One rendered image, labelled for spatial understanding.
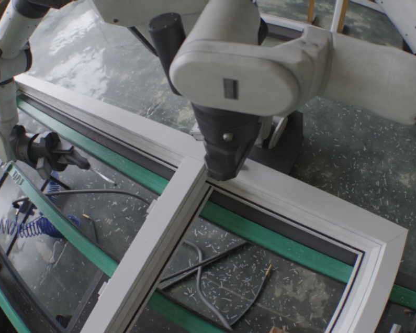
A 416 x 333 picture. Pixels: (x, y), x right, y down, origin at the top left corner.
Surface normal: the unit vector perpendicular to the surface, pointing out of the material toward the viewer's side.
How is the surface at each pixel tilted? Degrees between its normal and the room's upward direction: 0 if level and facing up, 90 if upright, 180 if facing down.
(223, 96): 90
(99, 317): 0
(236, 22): 34
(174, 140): 0
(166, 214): 0
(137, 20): 99
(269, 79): 90
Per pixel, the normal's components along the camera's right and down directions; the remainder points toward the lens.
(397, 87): -0.44, 0.43
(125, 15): -0.11, 0.95
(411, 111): -0.28, 0.81
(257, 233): -0.15, -0.43
